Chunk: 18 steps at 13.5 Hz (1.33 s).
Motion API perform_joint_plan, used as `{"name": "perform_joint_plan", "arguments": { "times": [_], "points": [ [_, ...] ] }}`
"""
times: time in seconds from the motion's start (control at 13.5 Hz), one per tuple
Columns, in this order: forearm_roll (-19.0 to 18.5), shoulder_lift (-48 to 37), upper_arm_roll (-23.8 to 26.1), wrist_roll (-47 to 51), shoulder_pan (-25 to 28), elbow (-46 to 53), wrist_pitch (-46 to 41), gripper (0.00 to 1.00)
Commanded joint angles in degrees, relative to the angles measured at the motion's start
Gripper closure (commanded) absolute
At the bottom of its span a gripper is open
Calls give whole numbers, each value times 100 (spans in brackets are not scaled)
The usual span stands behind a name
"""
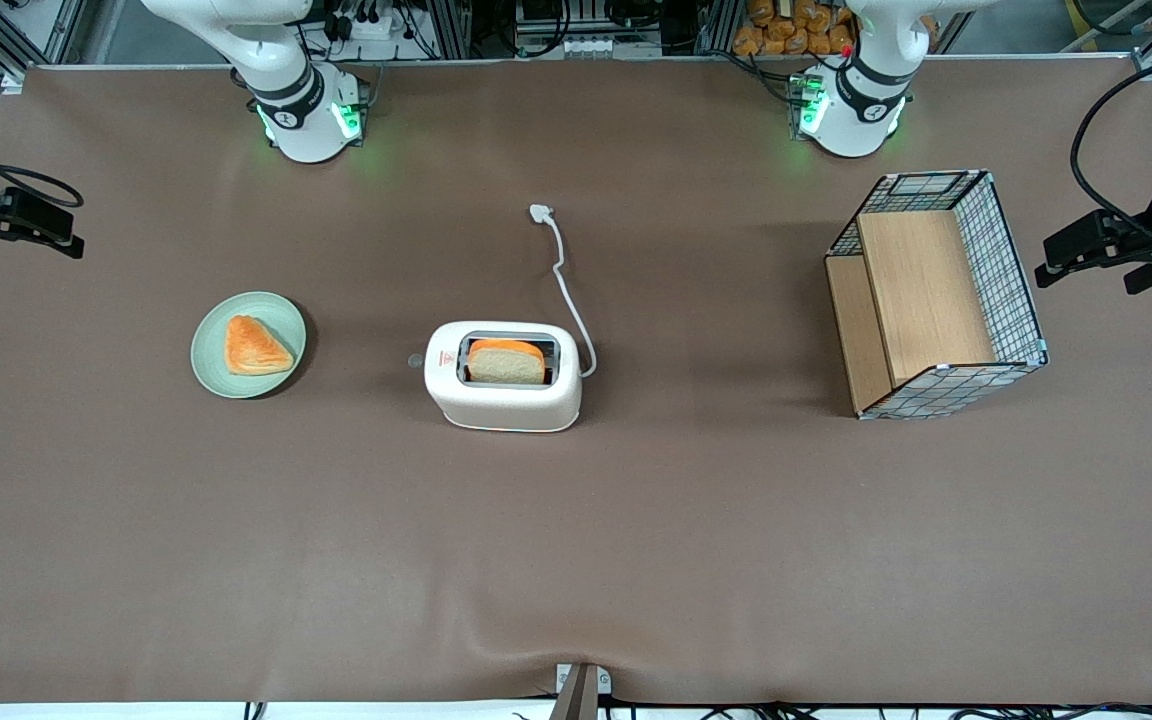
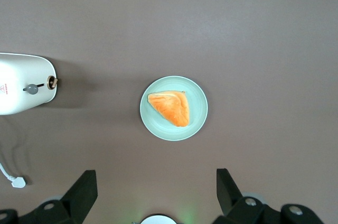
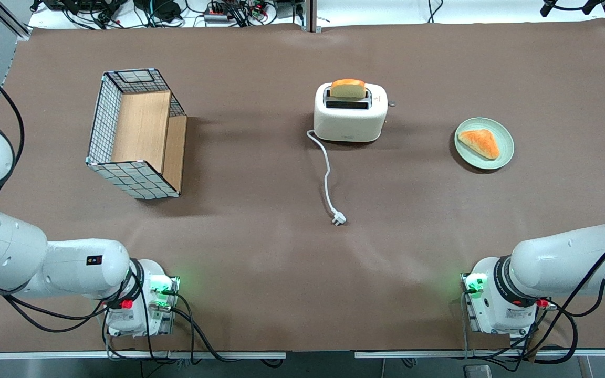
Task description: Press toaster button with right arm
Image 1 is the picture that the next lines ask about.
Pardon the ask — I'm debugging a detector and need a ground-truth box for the white toaster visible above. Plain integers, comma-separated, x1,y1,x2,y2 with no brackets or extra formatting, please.
408,320,584,433

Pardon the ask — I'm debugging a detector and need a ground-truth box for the light wooden shelf insert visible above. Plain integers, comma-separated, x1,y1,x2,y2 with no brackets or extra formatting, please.
825,209,998,415

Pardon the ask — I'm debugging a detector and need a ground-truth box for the pale green round plate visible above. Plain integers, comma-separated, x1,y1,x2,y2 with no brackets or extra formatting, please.
190,291,308,400

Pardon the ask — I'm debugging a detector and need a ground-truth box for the orange triangular pastry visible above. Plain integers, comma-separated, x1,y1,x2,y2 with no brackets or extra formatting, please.
224,315,296,377

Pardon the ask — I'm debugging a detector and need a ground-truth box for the bag of brown bread rolls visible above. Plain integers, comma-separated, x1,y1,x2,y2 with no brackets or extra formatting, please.
732,0,859,57

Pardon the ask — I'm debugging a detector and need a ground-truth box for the white power strip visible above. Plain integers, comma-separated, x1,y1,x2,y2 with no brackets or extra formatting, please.
328,0,419,41

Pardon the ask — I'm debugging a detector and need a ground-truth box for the bread slice with orange crust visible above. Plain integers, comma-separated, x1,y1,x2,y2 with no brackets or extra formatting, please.
467,339,547,386

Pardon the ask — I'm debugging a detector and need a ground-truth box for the brown table mat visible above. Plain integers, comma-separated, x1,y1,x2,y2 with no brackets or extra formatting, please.
0,55,1152,707

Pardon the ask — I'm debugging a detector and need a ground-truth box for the wire and wood basket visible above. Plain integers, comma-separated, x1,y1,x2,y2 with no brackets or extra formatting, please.
824,169,1050,421

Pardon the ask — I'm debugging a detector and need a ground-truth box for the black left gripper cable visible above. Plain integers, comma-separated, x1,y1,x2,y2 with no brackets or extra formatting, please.
1070,48,1152,251

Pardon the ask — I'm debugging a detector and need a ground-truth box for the white toaster power cable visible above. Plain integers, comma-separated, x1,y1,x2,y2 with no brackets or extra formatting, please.
529,203,598,379

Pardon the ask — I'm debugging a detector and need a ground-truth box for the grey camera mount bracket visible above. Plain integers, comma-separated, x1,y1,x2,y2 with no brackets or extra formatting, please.
548,662,613,720

